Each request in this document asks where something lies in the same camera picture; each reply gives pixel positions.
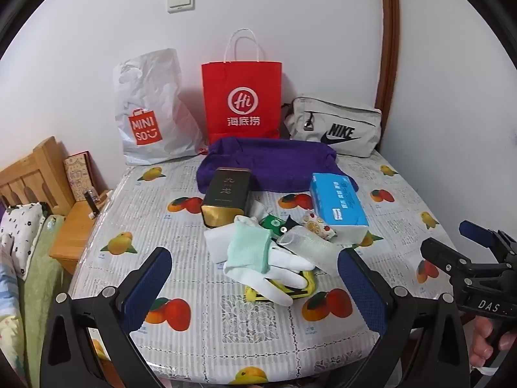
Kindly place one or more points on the fruit-print tablecloth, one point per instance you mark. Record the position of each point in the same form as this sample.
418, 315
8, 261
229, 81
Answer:
242, 331

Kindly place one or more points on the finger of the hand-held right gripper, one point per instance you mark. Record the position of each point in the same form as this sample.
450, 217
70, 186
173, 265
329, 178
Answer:
476, 234
444, 258

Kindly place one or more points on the dark tea tin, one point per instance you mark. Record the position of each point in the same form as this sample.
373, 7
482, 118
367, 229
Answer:
226, 194

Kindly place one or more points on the small green packet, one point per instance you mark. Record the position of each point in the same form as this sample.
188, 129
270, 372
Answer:
271, 225

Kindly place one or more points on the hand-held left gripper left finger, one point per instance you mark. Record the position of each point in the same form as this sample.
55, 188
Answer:
147, 287

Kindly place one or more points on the red paper bag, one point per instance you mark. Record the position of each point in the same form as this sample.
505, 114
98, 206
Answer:
242, 97

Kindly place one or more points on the brown wooden door frame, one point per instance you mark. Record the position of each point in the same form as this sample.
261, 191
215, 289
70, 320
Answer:
389, 36

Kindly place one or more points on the purple towel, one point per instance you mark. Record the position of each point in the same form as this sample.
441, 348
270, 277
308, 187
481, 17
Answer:
278, 161

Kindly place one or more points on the mint green soap bar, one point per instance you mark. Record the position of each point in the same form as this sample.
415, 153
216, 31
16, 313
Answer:
248, 248

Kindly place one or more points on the white light switch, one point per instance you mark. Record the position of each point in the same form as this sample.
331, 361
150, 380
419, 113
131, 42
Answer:
181, 1

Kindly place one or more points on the white plastic shopping bag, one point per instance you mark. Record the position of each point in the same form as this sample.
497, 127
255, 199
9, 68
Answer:
151, 113

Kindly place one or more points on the grey waist bag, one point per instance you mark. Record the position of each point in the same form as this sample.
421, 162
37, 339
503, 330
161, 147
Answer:
335, 125

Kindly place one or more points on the green blanket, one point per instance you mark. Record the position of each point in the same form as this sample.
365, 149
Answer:
40, 283

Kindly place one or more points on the white pillow with black flowers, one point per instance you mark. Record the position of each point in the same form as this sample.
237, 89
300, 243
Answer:
22, 234

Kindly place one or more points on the small black cloth item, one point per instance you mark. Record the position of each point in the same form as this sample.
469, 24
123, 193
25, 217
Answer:
291, 223

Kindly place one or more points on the fruit-print pouch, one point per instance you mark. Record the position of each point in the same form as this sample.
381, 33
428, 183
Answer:
319, 224

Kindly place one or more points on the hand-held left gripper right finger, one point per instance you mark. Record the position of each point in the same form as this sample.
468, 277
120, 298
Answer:
361, 287

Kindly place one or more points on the wooden nightstand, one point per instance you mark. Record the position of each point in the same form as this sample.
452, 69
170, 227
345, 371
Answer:
76, 234

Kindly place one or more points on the small dark bottle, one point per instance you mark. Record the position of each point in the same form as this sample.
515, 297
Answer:
92, 204

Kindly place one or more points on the blue tissue pack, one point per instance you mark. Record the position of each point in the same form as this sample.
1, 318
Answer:
339, 202

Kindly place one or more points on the wooden headboard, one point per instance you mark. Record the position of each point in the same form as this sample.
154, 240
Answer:
36, 173

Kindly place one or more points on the person's right hand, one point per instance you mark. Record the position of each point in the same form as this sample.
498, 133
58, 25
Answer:
482, 341

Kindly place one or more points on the colourful bedding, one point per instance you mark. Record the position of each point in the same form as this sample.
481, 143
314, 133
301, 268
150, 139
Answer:
8, 315

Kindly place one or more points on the white glove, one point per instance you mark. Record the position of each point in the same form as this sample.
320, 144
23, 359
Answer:
282, 268

